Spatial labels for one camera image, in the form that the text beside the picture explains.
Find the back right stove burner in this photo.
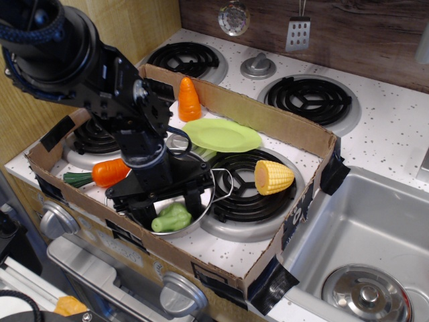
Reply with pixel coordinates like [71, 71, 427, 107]
[257, 74, 361, 137]

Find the yellow toy corn cob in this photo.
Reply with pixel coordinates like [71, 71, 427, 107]
[254, 160, 295, 196]

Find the silver stove knob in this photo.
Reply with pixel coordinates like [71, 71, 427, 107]
[166, 132, 196, 151]
[240, 53, 276, 80]

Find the orange yellow object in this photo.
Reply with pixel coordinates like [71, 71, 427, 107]
[54, 295, 88, 317]

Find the hanging silver strainer ladle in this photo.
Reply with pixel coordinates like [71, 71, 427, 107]
[218, 1, 251, 37]

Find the front left stove burner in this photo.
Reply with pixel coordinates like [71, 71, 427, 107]
[62, 119, 121, 170]

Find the silver oven door handle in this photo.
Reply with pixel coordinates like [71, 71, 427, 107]
[48, 237, 212, 321]

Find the stove burner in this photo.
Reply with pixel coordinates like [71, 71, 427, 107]
[62, 119, 121, 170]
[257, 74, 361, 137]
[202, 148, 305, 243]
[141, 42, 229, 85]

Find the green toy broccoli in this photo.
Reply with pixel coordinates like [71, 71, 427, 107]
[151, 203, 192, 233]

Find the front right stove burner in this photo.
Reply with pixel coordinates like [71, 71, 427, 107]
[202, 148, 305, 243]

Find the silver sink basin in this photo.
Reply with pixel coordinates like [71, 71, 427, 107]
[283, 167, 428, 321]

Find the cardboard fence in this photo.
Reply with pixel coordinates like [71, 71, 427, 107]
[26, 79, 341, 321]

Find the black cable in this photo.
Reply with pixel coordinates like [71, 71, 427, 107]
[0, 290, 43, 322]

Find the silver center stove knob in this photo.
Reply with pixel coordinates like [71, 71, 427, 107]
[166, 132, 196, 151]

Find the light green plastic plate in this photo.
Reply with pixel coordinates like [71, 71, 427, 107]
[182, 118, 262, 153]

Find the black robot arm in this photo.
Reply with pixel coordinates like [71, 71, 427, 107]
[1, 1, 214, 228]

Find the stainless steel pot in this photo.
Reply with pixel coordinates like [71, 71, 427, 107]
[113, 149, 232, 235]

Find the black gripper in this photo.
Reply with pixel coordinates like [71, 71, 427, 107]
[105, 154, 215, 228]

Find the back left stove burner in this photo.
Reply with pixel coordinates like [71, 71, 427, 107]
[141, 42, 229, 85]

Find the silver left oven knob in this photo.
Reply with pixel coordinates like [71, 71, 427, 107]
[40, 201, 80, 240]

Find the grey faucet base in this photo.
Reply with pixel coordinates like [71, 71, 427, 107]
[414, 24, 429, 64]

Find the hanging silver spatula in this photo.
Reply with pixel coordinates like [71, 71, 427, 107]
[285, 1, 311, 52]

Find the orange toy carrot tip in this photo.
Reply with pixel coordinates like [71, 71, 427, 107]
[178, 77, 202, 122]

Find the silver top stove knob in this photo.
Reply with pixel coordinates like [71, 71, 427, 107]
[240, 53, 276, 80]

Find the steel pot lid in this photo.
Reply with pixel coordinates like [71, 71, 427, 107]
[320, 264, 414, 321]

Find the orange toy carrot with leaves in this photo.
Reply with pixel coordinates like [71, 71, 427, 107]
[63, 158, 131, 188]

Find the silver oven knob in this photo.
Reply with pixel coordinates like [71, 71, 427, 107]
[40, 201, 80, 240]
[160, 272, 208, 317]

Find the silver right oven knob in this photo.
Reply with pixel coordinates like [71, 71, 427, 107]
[160, 272, 208, 317]

